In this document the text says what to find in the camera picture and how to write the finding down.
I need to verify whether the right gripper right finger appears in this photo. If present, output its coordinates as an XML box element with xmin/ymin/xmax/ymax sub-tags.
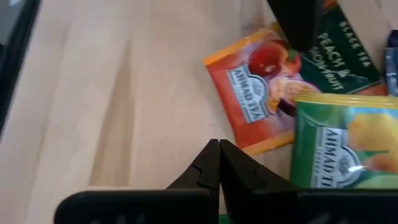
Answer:
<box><xmin>220</xmin><ymin>139</ymin><xmax>398</xmax><ymax>224</ymax></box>

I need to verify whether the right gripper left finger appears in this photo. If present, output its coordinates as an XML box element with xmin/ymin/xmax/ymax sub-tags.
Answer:
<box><xmin>55</xmin><ymin>139</ymin><xmax>221</xmax><ymax>224</ymax></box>

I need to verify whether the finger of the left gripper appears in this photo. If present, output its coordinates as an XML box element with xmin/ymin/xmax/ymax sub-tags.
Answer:
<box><xmin>267</xmin><ymin>0</ymin><xmax>324</xmax><ymax>52</ymax></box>

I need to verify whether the green yellow lemon tea bag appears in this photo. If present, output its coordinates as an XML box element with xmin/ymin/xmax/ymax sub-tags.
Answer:
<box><xmin>289</xmin><ymin>92</ymin><xmax>398</xmax><ymax>190</ymax></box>

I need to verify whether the orange peach tea bag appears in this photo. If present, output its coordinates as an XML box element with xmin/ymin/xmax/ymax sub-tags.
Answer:
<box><xmin>203</xmin><ymin>0</ymin><xmax>389</xmax><ymax>157</ymax></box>

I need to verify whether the blue blackcurrant tea bag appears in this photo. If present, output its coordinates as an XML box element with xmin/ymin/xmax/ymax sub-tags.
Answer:
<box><xmin>384</xmin><ymin>29</ymin><xmax>398</xmax><ymax>98</ymax></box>

